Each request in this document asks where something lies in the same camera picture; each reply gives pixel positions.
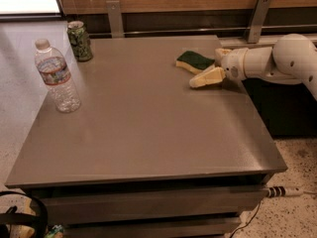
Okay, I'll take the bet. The black and white striped handle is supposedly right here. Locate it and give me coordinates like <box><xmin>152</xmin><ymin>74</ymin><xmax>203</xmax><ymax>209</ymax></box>
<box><xmin>265</xmin><ymin>186</ymin><xmax>303</xmax><ymax>198</ymax></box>

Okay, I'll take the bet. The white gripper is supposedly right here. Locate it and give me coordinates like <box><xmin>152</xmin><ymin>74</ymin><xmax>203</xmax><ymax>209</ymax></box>
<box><xmin>189</xmin><ymin>48</ymin><xmax>249</xmax><ymax>88</ymax></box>

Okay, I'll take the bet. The metal wall rail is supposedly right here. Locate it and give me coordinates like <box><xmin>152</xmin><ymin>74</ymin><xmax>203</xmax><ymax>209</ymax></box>
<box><xmin>88</xmin><ymin>24</ymin><xmax>317</xmax><ymax>38</ymax></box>

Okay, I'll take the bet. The green packet on floor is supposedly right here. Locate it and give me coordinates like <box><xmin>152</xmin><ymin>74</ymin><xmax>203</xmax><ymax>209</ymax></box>
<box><xmin>45</xmin><ymin>225</ymin><xmax>64</xmax><ymax>238</ymax></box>

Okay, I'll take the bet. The green soda can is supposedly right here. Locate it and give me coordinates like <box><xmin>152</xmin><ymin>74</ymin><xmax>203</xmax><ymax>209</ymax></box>
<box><xmin>67</xmin><ymin>21</ymin><xmax>93</xmax><ymax>61</ymax></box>

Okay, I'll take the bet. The grey drawer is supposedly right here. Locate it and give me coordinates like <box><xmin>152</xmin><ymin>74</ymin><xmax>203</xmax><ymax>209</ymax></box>
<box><xmin>43</xmin><ymin>185</ymin><xmax>265</xmax><ymax>225</ymax></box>
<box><xmin>64</xmin><ymin>217</ymin><xmax>241</xmax><ymax>238</ymax></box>

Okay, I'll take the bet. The green and yellow sponge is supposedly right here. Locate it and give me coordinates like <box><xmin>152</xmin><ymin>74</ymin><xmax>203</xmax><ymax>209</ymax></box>
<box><xmin>175</xmin><ymin>51</ymin><xmax>215</xmax><ymax>74</ymax></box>

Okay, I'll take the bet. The left metal wall bracket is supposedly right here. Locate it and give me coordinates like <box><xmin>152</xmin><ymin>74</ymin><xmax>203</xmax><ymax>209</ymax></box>
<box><xmin>106</xmin><ymin>0</ymin><xmax>125</xmax><ymax>39</ymax></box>

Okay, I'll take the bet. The right metal wall bracket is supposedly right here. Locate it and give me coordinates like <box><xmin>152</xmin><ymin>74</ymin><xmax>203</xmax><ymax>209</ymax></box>
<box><xmin>245</xmin><ymin>0</ymin><xmax>271</xmax><ymax>44</ymax></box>

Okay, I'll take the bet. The metal wall bracket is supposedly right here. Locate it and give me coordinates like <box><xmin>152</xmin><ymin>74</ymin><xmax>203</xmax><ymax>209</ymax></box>
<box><xmin>245</xmin><ymin>0</ymin><xmax>271</xmax><ymax>44</ymax></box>
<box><xmin>106</xmin><ymin>0</ymin><xmax>125</xmax><ymax>39</ymax></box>

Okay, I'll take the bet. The clear plastic water bottle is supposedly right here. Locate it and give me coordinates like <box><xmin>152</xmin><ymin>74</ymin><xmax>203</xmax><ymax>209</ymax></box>
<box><xmin>35</xmin><ymin>39</ymin><xmax>81</xmax><ymax>113</ymax></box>

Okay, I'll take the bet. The upper grey drawer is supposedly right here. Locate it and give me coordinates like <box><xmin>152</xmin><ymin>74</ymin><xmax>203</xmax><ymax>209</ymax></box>
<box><xmin>43</xmin><ymin>185</ymin><xmax>265</xmax><ymax>225</ymax></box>

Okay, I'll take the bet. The black bag strap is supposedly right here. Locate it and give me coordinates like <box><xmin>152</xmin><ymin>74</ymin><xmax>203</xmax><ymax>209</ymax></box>
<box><xmin>0</xmin><ymin>190</ymin><xmax>50</xmax><ymax>238</ymax></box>

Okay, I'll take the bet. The black cable on floor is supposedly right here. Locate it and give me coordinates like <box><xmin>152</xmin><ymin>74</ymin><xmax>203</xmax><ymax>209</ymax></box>
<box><xmin>228</xmin><ymin>200</ymin><xmax>263</xmax><ymax>238</ymax></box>

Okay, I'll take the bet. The grey drawer cabinet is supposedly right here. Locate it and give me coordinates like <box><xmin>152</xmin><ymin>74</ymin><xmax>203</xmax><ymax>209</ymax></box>
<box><xmin>6</xmin><ymin>36</ymin><xmax>286</xmax><ymax>229</ymax></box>

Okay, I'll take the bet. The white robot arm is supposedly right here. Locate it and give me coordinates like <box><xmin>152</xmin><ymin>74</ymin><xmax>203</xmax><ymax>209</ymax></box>
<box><xmin>189</xmin><ymin>34</ymin><xmax>317</xmax><ymax>100</ymax></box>

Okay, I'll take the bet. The lower grey drawer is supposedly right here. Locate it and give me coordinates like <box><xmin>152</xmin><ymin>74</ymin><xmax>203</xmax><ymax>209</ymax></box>
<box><xmin>64</xmin><ymin>217</ymin><xmax>241</xmax><ymax>238</ymax></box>

